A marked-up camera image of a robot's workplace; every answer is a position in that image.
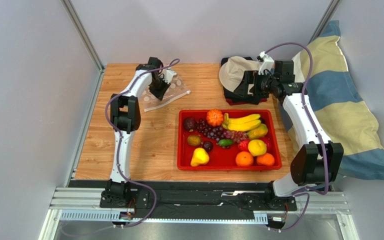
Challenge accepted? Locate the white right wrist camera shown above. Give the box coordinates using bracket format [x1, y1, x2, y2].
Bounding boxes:
[256, 51, 275, 75]

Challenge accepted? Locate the yellow pear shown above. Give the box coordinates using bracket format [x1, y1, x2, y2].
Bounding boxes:
[190, 147, 210, 167]

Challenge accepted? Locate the brown kiwi fruit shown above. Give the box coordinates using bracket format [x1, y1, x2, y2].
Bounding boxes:
[186, 134, 202, 147]

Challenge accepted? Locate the light purple grape bunch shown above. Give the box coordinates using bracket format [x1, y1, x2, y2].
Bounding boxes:
[222, 130, 249, 143]

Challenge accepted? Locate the dark purple plum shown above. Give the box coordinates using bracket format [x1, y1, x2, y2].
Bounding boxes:
[202, 141, 214, 153]

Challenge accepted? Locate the red plastic tray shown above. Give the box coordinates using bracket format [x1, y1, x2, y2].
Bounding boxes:
[177, 109, 283, 171]

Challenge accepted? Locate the orange fruit front left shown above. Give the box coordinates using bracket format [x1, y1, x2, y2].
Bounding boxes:
[235, 151, 254, 167]

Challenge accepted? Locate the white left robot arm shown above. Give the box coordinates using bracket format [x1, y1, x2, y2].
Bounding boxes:
[100, 63, 170, 208]

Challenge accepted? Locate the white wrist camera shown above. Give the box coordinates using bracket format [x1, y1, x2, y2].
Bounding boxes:
[256, 51, 275, 75]
[162, 68, 177, 84]

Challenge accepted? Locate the orange fruit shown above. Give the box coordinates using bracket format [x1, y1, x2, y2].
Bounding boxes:
[256, 152, 275, 167]
[235, 151, 254, 167]

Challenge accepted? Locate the yellow banana bunch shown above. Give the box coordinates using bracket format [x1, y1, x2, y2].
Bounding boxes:
[222, 113, 262, 132]

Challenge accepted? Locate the left aluminium frame post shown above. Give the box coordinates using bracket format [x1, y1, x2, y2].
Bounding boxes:
[61, 0, 105, 72]

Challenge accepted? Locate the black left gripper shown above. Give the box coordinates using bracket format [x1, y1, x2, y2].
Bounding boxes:
[149, 76, 172, 102]

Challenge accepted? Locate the clear dotted zip top bag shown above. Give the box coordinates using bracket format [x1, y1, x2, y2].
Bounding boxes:
[140, 74, 191, 112]

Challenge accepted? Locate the beige bucket hat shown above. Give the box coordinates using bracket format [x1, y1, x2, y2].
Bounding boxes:
[218, 56, 261, 92]

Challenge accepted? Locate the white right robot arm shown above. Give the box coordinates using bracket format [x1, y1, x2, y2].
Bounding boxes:
[234, 60, 344, 210]

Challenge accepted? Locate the aluminium base frame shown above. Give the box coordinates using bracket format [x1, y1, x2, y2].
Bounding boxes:
[39, 187, 359, 240]

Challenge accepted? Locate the orange fruit front right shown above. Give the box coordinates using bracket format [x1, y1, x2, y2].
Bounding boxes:
[256, 152, 275, 167]

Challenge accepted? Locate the aluminium frame post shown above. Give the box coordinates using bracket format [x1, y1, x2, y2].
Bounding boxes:
[61, 0, 105, 72]
[309, 0, 342, 43]

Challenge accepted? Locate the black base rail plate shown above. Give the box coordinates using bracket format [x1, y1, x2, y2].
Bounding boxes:
[68, 180, 298, 220]

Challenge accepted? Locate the small orange pumpkin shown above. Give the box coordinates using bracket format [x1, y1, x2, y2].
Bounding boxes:
[206, 109, 224, 127]

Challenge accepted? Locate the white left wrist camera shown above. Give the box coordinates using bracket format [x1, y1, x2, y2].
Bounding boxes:
[162, 68, 177, 84]

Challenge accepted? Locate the small green pepper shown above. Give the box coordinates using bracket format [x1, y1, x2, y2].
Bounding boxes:
[217, 139, 235, 148]

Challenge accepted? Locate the yellow green mango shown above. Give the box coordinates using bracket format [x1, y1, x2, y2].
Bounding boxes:
[247, 123, 269, 140]

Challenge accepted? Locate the red apple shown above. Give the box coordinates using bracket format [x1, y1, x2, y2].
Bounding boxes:
[261, 137, 273, 153]

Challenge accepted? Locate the dark purple grape bunch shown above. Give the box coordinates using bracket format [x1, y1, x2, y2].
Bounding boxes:
[196, 119, 226, 142]

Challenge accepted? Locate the blue yellow striped pillow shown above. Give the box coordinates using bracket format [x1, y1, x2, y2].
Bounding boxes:
[293, 20, 384, 180]

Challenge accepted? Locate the right aluminium frame post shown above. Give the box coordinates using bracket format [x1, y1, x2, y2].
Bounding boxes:
[309, 0, 342, 43]

